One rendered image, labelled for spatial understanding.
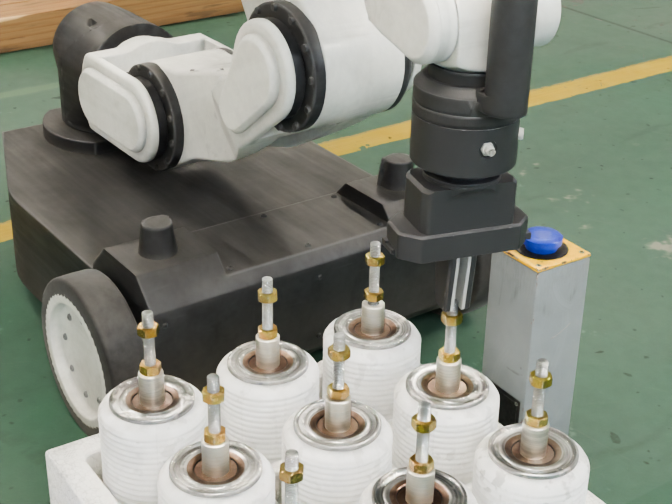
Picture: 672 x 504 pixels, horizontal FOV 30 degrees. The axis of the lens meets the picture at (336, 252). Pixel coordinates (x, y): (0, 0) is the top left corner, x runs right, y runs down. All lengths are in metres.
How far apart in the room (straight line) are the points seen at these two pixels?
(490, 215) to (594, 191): 1.16
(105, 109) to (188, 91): 0.16
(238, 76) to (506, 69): 0.49
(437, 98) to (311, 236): 0.59
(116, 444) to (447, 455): 0.29
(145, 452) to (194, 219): 0.60
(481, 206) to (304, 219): 0.58
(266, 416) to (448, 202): 0.27
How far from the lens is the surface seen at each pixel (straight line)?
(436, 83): 0.99
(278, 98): 1.33
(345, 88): 1.34
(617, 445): 1.54
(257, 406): 1.14
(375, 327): 1.21
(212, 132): 1.56
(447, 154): 1.00
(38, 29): 2.91
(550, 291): 1.25
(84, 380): 1.51
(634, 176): 2.28
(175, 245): 1.46
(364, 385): 1.20
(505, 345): 1.29
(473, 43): 0.97
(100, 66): 1.72
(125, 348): 1.40
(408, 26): 0.97
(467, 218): 1.04
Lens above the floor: 0.87
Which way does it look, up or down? 27 degrees down
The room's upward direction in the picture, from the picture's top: 1 degrees clockwise
